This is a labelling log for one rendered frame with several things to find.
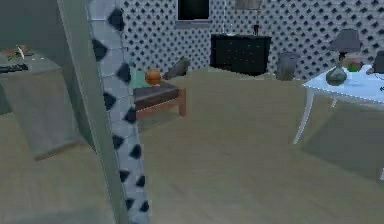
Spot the white table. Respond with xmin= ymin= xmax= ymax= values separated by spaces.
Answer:
xmin=292 ymin=63 xmax=384 ymax=181

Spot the brown bed with dark cover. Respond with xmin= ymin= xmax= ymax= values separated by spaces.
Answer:
xmin=132 ymin=80 xmax=187 ymax=121

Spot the grey shade table lamp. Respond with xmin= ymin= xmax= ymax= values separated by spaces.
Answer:
xmin=325 ymin=28 xmax=362 ymax=87

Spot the green and red bowl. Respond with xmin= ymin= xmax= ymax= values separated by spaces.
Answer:
xmin=346 ymin=60 xmax=364 ymax=73

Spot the black chest of drawers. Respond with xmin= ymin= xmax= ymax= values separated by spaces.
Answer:
xmin=210 ymin=33 xmax=273 ymax=77

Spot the grey bin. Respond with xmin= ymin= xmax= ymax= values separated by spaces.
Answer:
xmin=276 ymin=51 xmax=301 ymax=82

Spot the grey counter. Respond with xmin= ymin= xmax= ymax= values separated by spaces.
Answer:
xmin=0 ymin=49 xmax=88 ymax=162

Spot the teal pillow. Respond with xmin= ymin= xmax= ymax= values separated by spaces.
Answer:
xmin=129 ymin=66 xmax=152 ymax=90

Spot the dark window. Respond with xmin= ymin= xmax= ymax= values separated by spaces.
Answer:
xmin=175 ymin=0 xmax=213 ymax=28

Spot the grey leaning cushion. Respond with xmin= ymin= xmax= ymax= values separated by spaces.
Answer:
xmin=162 ymin=56 xmax=191 ymax=81

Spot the orange basketball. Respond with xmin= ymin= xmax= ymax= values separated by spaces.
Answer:
xmin=144 ymin=68 xmax=162 ymax=86

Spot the red and green plant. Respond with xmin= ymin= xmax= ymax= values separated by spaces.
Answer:
xmin=1 ymin=44 xmax=34 ymax=62

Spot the black keyboard shape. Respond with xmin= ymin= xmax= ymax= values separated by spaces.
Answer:
xmin=0 ymin=63 xmax=30 ymax=74

